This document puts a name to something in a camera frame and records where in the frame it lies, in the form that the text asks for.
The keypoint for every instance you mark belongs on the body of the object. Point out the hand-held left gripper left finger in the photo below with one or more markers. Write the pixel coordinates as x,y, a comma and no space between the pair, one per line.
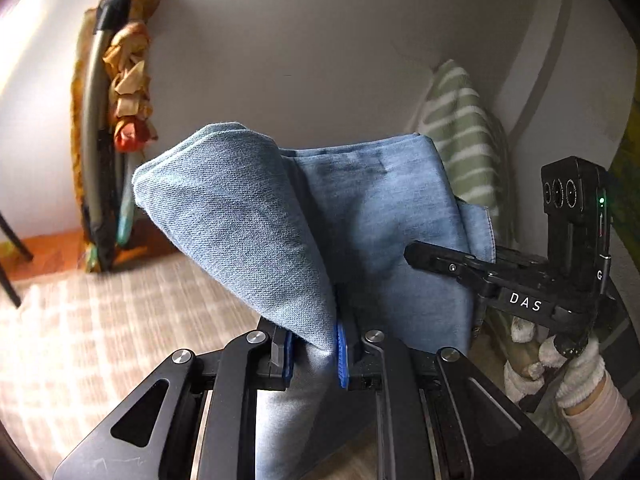
277,360

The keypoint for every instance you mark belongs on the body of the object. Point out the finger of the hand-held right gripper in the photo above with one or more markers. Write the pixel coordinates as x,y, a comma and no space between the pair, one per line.
440,262

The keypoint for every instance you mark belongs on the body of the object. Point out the grey folded metal frame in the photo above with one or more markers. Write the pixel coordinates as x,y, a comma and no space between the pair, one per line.
95,60

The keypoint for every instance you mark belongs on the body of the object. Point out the black metal furniture leg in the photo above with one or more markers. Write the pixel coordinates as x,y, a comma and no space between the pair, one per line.
9,285
17,240

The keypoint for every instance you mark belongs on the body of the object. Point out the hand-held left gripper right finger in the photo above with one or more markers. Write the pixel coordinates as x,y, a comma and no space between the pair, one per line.
342,355

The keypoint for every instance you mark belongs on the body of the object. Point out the beige plaid blanket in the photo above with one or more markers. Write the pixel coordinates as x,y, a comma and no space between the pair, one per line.
100,335

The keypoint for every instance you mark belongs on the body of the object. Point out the orange wooden bed frame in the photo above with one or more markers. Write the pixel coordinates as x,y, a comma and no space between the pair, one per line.
50,250

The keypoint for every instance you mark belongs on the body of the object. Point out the person's right forearm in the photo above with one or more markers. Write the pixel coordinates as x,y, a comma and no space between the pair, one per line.
600,435

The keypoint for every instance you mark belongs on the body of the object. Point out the person's right hand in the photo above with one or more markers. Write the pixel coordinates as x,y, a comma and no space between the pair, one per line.
580,380

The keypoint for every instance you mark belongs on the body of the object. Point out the blue denim pants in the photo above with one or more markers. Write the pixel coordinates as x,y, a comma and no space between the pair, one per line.
400,210

